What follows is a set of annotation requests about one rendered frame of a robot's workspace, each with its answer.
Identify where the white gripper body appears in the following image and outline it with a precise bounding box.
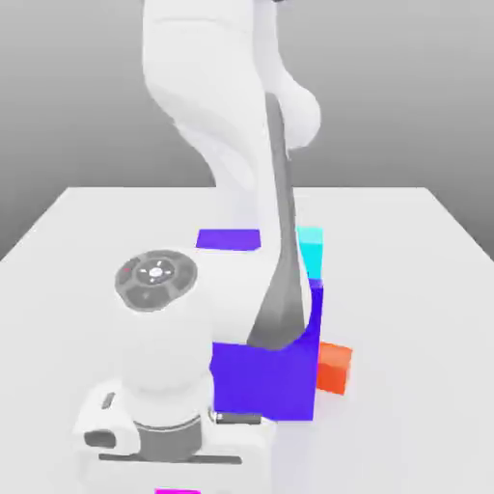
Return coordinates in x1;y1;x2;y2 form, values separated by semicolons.
75;421;278;494

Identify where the small orange cube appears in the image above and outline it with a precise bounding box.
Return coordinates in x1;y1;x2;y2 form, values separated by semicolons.
316;341;353;396

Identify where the small cyan cube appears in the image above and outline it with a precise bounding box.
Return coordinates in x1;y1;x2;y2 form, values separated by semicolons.
294;226;324;281

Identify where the large blue box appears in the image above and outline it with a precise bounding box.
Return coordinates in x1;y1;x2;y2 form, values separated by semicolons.
195;228;324;423

